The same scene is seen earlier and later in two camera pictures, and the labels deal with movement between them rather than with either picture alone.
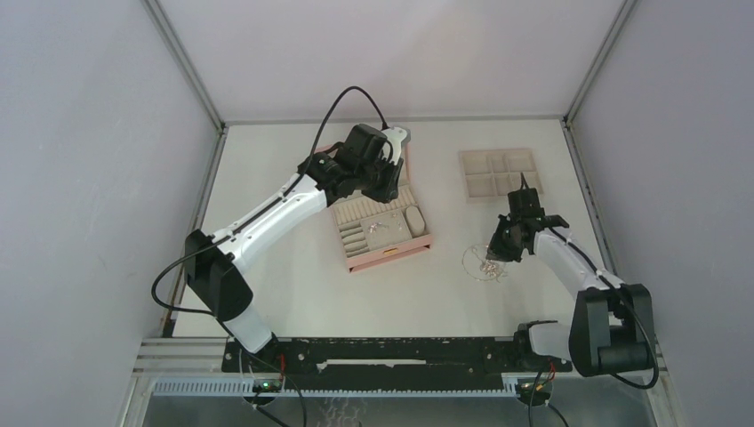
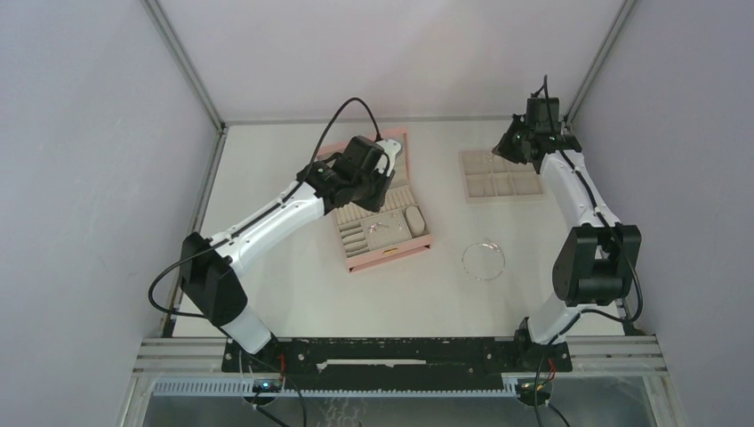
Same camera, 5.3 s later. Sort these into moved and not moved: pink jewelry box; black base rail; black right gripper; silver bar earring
Moved: black right gripper
Not moved: black base rail; pink jewelry box; silver bar earring
